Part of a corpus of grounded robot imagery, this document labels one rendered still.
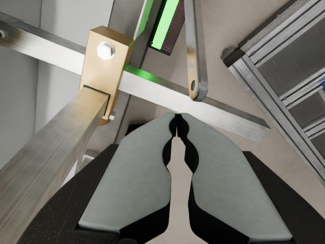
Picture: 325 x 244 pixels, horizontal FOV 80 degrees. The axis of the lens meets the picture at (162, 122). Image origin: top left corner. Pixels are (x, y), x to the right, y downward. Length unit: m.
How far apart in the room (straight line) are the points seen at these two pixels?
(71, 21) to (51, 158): 0.38
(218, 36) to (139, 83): 0.88
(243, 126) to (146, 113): 0.99
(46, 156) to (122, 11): 0.29
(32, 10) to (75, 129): 0.35
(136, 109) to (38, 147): 1.09
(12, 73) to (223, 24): 0.92
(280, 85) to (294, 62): 0.11
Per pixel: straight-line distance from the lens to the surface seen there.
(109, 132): 0.50
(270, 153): 1.60
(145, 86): 0.28
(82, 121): 0.22
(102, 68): 0.27
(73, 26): 0.52
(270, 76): 1.03
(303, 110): 1.19
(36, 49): 0.31
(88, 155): 0.54
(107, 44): 0.26
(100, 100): 0.27
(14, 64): 0.51
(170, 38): 0.39
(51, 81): 0.59
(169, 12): 0.39
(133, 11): 0.39
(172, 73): 1.15
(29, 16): 0.52
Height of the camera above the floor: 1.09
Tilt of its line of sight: 58 degrees down
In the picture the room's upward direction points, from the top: 175 degrees counter-clockwise
